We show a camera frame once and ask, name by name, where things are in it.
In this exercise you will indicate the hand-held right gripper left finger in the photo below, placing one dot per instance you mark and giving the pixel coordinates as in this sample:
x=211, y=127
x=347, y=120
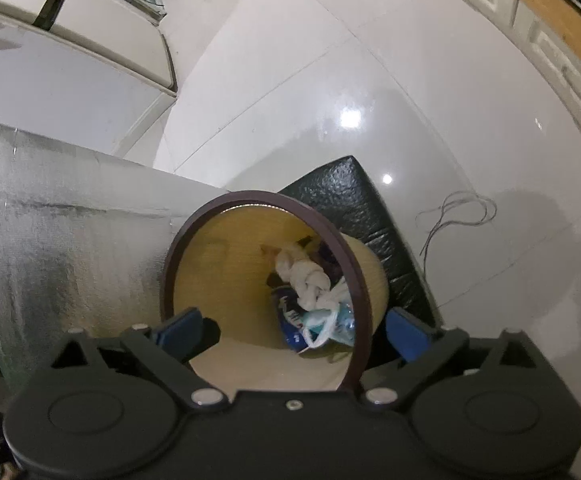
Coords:
x=180, y=329

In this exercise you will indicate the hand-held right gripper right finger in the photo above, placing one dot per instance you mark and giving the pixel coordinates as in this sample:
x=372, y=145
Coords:
x=410, y=332

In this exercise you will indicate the yellow trash bin brown rim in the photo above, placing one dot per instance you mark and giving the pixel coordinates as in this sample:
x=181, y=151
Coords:
x=230, y=270

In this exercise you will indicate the blue snack packet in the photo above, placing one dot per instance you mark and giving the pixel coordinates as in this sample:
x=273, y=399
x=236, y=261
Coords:
x=288, y=321

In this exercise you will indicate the white teal plastic wrapper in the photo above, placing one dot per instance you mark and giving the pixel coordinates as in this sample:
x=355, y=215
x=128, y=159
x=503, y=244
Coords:
x=335, y=317

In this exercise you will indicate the white knotted cloth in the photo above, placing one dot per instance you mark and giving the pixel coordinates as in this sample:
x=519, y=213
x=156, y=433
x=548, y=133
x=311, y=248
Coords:
x=300, y=275

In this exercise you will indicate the black leather cushion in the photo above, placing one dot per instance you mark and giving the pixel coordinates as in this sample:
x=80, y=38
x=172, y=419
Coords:
x=360, y=195

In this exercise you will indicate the white refrigerator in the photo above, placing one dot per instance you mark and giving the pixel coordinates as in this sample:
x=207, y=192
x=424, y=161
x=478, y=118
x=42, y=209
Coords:
x=45, y=85

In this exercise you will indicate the wooden bench white drawers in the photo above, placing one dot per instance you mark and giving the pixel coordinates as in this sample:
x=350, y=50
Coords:
x=545, y=5

